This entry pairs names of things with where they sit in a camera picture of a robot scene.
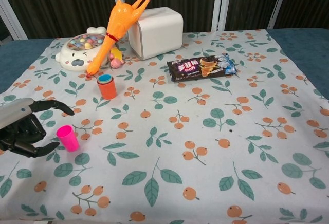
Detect left black-fingered robot hand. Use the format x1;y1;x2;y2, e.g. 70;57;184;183
0;98;75;159

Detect pink plastic cup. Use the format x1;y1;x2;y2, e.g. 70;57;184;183
56;125;80;153

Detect teal table cover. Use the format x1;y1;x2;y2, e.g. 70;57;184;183
0;27;329;95

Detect white fishing game toy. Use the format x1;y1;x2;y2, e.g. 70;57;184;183
55;26;107;72

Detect orange plastic cup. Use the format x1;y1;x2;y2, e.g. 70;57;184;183
97;80;117;100

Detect small pink yellow toy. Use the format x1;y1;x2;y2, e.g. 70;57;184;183
109;48;126;69

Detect orange rubber chicken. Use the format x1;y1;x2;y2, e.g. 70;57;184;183
86;0;155;78

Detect white rounded box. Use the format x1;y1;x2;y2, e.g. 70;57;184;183
127;6;184;61

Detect floral white tablecloth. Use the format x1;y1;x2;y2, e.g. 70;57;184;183
0;28;329;224

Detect dark snack package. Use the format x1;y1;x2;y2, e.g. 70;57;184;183
167;52;237;83

